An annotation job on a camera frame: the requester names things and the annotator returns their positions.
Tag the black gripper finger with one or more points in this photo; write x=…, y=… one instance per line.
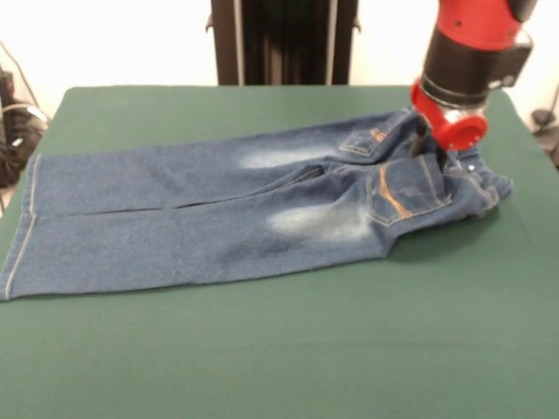
x=418, y=139
x=442, y=159

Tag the dark green table cloth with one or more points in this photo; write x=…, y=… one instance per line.
x=284, y=349

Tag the black stand leg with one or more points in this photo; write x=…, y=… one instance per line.
x=541, y=117

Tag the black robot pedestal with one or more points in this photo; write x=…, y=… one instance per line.
x=284, y=43

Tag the blue denim jeans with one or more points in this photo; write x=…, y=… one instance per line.
x=218, y=218

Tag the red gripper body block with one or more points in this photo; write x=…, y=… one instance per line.
x=458, y=131

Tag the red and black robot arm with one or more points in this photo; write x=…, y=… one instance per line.
x=476, y=52

